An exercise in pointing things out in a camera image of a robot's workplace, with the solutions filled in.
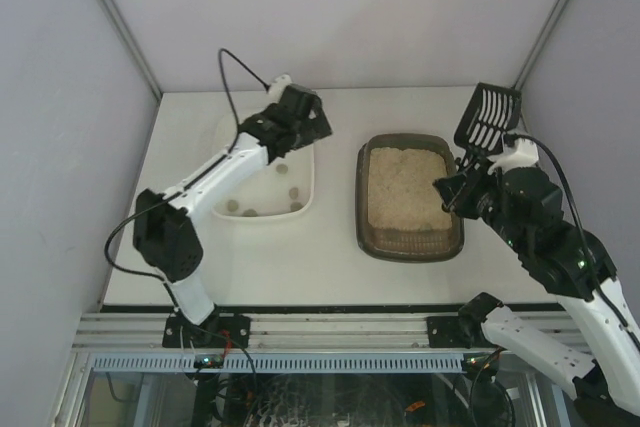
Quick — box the dark translucent litter box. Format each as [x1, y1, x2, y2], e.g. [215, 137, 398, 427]
[355, 133, 464, 263]

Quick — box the black slotted litter scoop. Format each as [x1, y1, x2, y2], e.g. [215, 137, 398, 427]
[454, 82, 522, 167]

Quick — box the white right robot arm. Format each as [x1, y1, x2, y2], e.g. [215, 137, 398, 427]
[434, 164, 639, 426]

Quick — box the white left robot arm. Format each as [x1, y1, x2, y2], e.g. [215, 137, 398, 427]
[132, 76, 332, 327]

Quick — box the beige pellet litter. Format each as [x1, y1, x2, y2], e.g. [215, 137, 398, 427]
[367, 147, 453, 232]

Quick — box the green clump near left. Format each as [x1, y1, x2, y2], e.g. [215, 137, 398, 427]
[276, 164, 289, 175]

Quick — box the white plastic bin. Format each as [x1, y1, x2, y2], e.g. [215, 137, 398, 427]
[209, 107, 316, 221]

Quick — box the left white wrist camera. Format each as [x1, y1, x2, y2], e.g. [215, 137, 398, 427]
[267, 74, 292, 100]

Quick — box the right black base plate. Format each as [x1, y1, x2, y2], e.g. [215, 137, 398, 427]
[426, 315, 494, 349]

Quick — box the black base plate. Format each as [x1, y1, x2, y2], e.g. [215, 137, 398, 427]
[162, 314, 251, 349]
[426, 315, 494, 349]

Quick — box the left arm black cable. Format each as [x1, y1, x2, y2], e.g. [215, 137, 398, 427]
[103, 48, 271, 281]

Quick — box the grey slotted cable duct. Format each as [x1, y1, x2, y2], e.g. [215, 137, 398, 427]
[92, 352, 465, 374]

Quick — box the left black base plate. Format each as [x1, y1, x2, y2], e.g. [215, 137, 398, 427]
[162, 314, 251, 349]

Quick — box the aluminium mounting rail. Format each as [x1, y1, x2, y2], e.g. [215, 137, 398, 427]
[72, 310, 616, 354]

